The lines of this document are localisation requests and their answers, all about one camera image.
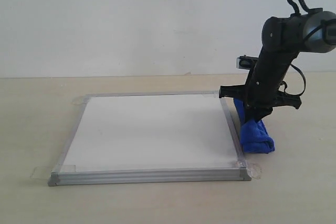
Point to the clear tape near right corner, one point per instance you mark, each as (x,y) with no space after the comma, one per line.
(249,171)

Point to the aluminium framed whiteboard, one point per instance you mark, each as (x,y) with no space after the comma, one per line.
(151,138)

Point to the blue cloth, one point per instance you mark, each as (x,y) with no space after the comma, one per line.
(254,137)

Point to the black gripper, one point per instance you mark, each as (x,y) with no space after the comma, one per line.
(259,99)

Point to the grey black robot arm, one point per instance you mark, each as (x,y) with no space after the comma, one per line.
(283,39)

